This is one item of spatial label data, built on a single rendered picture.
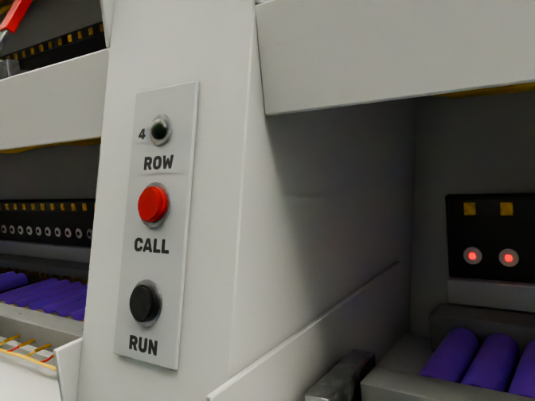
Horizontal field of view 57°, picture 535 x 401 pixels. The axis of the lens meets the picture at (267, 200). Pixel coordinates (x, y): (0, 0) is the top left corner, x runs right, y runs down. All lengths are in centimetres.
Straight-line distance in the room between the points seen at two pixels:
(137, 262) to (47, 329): 17
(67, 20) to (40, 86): 42
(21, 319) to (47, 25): 48
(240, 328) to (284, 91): 10
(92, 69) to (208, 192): 12
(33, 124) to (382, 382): 25
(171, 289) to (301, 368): 7
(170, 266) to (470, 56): 14
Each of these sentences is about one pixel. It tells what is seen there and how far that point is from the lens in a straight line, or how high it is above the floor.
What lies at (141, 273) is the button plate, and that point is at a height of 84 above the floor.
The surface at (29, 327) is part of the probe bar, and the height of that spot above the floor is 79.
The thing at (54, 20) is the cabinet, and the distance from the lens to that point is 78.
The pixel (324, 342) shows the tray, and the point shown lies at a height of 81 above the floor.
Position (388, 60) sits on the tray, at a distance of 18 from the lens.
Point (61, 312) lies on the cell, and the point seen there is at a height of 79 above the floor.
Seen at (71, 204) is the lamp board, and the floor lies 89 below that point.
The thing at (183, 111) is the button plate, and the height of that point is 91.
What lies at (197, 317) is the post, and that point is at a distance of 21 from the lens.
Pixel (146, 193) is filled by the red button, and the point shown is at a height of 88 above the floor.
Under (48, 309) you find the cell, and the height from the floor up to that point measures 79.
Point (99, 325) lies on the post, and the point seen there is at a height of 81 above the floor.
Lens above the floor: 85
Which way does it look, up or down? 5 degrees up
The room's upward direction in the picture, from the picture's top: 3 degrees clockwise
